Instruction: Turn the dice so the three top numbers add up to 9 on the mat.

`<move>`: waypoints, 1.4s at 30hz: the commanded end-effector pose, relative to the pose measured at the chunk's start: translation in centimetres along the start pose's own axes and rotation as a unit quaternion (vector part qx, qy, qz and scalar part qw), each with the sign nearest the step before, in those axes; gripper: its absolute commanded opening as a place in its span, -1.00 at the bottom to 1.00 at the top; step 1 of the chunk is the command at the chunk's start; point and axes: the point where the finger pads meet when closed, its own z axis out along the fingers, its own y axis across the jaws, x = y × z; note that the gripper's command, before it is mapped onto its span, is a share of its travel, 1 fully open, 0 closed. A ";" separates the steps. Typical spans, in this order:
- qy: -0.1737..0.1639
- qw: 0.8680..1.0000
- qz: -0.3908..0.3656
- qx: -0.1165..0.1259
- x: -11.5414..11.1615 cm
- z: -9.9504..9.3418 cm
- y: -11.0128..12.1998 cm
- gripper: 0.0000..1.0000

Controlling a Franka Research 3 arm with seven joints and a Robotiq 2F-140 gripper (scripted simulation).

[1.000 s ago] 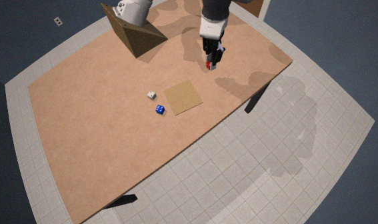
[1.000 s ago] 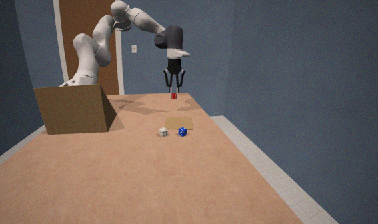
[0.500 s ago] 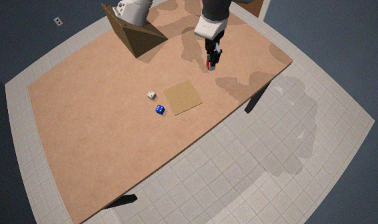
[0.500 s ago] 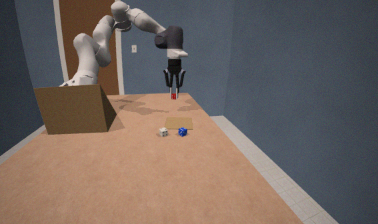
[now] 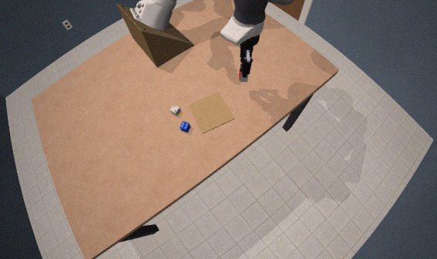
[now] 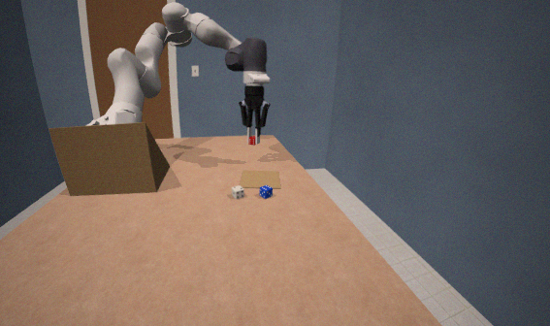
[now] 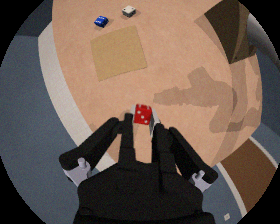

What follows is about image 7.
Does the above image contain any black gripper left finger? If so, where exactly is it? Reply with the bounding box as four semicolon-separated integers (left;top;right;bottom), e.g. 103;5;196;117
59;105;139;196

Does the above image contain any white die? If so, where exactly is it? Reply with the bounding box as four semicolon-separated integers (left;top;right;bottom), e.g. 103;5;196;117
122;6;136;18

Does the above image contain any red die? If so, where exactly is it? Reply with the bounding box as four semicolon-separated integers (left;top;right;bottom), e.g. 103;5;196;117
134;104;152;125

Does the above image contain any blue die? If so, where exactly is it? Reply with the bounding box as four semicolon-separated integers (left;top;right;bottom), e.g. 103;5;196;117
94;16;109;28

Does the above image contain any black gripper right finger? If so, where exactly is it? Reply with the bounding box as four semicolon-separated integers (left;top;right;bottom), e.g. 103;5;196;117
149;108;218;198

